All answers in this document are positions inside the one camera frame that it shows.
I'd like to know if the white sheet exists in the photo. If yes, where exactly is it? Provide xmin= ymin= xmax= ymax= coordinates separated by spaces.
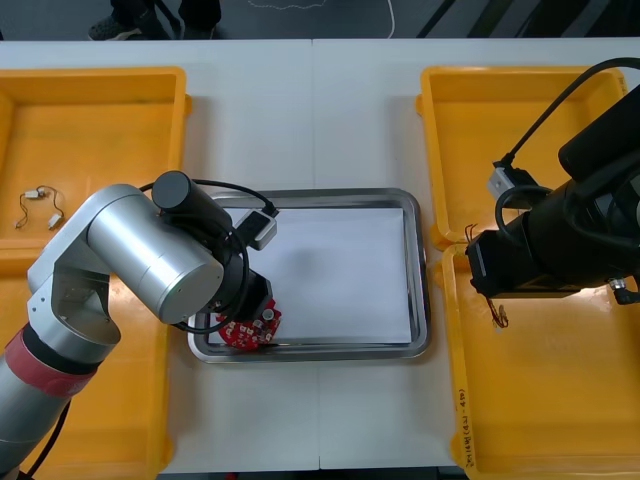
xmin=207 ymin=207 xmax=412 ymax=346

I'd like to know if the steel tray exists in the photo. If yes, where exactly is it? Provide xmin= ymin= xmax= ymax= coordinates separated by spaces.
xmin=187 ymin=187 xmax=432 ymax=362

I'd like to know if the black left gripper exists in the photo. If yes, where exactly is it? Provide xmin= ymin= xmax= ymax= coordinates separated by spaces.
xmin=238 ymin=269 xmax=277 ymax=324

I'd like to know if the round red circuit board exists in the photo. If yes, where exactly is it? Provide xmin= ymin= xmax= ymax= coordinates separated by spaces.
xmin=212 ymin=297 xmax=285 ymax=351

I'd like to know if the person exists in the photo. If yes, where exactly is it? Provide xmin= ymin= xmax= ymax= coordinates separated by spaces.
xmin=87 ymin=0 xmax=224 ymax=42

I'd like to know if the small solenoid with cable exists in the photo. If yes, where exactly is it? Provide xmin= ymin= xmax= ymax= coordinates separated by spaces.
xmin=13 ymin=185 xmax=69 ymax=232

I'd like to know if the yellow-orange plastic bin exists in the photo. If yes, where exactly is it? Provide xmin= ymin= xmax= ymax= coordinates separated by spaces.
xmin=432 ymin=243 xmax=640 ymax=476
xmin=0 ymin=66 xmax=194 ymax=251
xmin=415 ymin=64 xmax=640 ymax=251
xmin=0 ymin=244 xmax=176 ymax=476

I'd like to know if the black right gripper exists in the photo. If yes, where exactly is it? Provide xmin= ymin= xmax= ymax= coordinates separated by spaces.
xmin=467 ymin=232 xmax=586 ymax=301

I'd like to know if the white cable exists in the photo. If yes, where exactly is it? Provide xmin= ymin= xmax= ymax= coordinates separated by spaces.
xmin=247 ymin=0 xmax=397 ymax=37

